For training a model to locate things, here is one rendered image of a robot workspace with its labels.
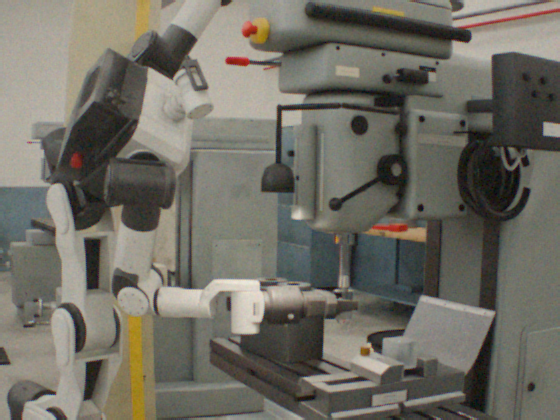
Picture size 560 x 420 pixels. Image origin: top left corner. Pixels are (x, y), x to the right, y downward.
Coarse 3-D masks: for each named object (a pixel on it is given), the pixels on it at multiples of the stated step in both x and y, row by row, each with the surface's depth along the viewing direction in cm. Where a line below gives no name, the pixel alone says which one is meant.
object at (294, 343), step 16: (304, 288) 197; (304, 320) 196; (320, 320) 199; (256, 336) 204; (272, 336) 199; (288, 336) 193; (304, 336) 196; (320, 336) 200; (256, 352) 205; (272, 352) 199; (288, 352) 194; (304, 352) 197; (320, 352) 200
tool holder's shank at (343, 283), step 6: (342, 246) 177; (348, 246) 177; (342, 252) 177; (348, 252) 177; (342, 258) 177; (348, 258) 177; (342, 264) 177; (348, 264) 177; (342, 270) 177; (348, 270) 178; (342, 276) 177; (348, 276) 178; (342, 282) 177; (348, 282) 177; (342, 288) 177
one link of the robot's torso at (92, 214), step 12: (60, 132) 201; (48, 144) 201; (60, 144) 195; (48, 156) 199; (72, 180) 191; (84, 192) 188; (84, 204) 188; (96, 204) 191; (84, 216) 194; (96, 216) 198; (84, 228) 202
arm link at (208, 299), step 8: (216, 280) 172; (224, 280) 172; (232, 280) 172; (240, 280) 172; (248, 280) 172; (208, 288) 172; (216, 288) 171; (224, 288) 171; (232, 288) 170; (240, 288) 170; (248, 288) 170; (256, 288) 171; (200, 296) 173; (208, 296) 171; (216, 296) 177; (200, 304) 172; (208, 304) 171; (216, 304) 177; (200, 312) 172; (208, 312) 172
